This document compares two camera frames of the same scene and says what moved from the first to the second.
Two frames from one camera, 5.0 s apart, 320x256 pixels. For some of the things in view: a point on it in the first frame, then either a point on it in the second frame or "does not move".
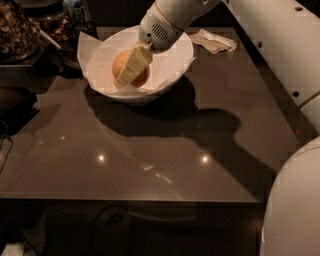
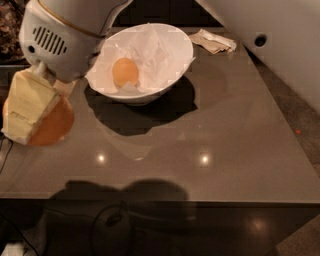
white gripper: [156, 29] → [55, 50]
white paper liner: [167, 64] does not move
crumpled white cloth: [211, 42] does not move
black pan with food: [20, 35] does not move
